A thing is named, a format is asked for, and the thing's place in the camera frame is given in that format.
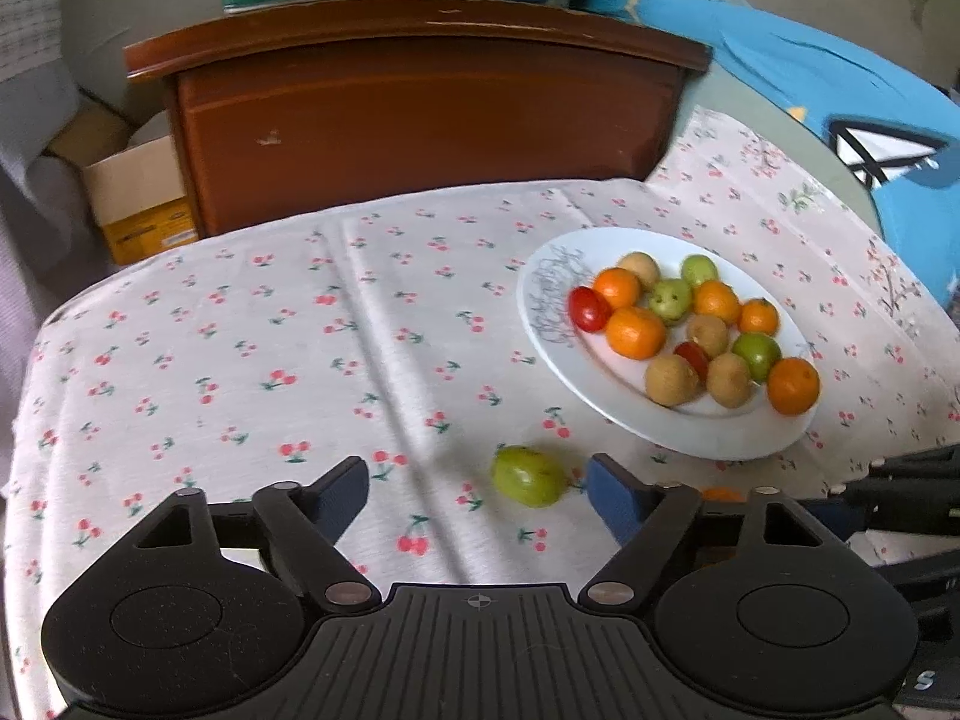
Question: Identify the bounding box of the open cardboard box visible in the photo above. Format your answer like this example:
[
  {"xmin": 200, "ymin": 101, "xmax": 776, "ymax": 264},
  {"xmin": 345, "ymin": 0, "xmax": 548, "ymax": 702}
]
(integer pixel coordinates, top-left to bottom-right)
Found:
[{"xmin": 45, "ymin": 109, "xmax": 202, "ymax": 266}]

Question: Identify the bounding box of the cherry-print tablecloth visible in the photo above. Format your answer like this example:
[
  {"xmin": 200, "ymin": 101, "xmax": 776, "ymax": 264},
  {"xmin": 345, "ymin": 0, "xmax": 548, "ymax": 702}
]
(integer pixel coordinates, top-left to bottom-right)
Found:
[{"xmin": 0, "ymin": 178, "xmax": 960, "ymax": 720}]

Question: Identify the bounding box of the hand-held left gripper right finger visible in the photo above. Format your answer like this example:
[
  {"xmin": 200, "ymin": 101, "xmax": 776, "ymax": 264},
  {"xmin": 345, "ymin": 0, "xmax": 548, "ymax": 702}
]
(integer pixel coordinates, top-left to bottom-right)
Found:
[{"xmin": 579, "ymin": 454, "xmax": 826, "ymax": 611}]

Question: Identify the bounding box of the white waffle cloth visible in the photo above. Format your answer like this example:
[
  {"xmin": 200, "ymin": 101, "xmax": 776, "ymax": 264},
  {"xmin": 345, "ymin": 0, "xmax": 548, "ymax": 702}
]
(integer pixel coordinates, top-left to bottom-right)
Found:
[{"xmin": 0, "ymin": 0, "xmax": 68, "ymax": 83}]

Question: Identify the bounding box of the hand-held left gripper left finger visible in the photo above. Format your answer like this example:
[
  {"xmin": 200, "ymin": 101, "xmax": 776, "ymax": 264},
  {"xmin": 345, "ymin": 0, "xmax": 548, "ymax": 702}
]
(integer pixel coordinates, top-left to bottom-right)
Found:
[{"xmin": 131, "ymin": 456, "xmax": 380, "ymax": 614}]

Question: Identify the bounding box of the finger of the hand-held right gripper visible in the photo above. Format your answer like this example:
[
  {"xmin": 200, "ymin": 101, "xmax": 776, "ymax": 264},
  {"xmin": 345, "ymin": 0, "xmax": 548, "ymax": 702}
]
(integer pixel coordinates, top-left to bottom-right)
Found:
[
  {"xmin": 802, "ymin": 481, "xmax": 960, "ymax": 542},
  {"xmin": 862, "ymin": 446, "xmax": 960, "ymax": 482}
]

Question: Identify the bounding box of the green guava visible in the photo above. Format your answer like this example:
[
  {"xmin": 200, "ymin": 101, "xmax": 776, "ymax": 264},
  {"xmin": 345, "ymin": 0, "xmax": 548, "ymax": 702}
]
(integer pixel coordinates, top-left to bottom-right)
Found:
[{"xmin": 491, "ymin": 445, "xmax": 565, "ymax": 509}]

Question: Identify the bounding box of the brown wooden nightstand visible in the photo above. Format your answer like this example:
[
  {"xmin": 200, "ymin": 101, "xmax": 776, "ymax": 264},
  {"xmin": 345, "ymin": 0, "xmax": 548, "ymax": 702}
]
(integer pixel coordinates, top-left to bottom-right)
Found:
[{"xmin": 124, "ymin": 0, "xmax": 712, "ymax": 237}]

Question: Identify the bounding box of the grey-green bed sheet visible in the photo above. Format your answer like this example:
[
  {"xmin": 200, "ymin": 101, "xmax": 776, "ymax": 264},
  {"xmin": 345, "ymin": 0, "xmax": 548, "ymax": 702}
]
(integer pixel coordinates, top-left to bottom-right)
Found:
[{"xmin": 671, "ymin": 60, "xmax": 882, "ymax": 233}]

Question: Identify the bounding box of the blue printed pillow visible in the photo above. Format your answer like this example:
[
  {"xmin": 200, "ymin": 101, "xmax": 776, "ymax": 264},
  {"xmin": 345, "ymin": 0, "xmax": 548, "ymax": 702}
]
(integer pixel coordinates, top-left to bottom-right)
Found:
[{"xmin": 581, "ymin": 0, "xmax": 960, "ymax": 308}]

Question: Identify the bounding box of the red cherry tomato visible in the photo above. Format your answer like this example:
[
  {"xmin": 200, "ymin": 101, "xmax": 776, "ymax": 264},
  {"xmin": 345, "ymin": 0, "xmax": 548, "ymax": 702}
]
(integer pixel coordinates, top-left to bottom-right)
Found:
[
  {"xmin": 673, "ymin": 341, "xmax": 711, "ymax": 385},
  {"xmin": 568, "ymin": 285, "xmax": 612, "ymax": 332}
]

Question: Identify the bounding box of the branch-print floral cloth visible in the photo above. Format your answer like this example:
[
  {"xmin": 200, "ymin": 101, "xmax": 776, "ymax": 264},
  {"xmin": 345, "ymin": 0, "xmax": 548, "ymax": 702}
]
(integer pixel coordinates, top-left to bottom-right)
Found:
[{"xmin": 645, "ymin": 105, "xmax": 960, "ymax": 466}]

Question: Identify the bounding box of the white flower-print plate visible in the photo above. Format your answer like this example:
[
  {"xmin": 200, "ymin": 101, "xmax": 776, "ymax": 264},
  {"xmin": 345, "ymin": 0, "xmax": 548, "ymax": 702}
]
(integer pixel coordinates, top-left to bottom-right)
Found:
[{"xmin": 516, "ymin": 227, "xmax": 820, "ymax": 462}]

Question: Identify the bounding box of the small orange mandarin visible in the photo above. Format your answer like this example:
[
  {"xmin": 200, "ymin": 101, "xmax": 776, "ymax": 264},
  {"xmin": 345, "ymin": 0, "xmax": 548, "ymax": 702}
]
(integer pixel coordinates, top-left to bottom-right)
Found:
[{"xmin": 592, "ymin": 268, "xmax": 643, "ymax": 310}]

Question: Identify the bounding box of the lavender checked cloth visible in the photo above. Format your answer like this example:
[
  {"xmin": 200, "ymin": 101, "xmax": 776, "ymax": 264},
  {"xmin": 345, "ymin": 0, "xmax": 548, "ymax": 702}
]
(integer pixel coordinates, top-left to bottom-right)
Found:
[{"xmin": 0, "ymin": 75, "xmax": 98, "ymax": 421}]

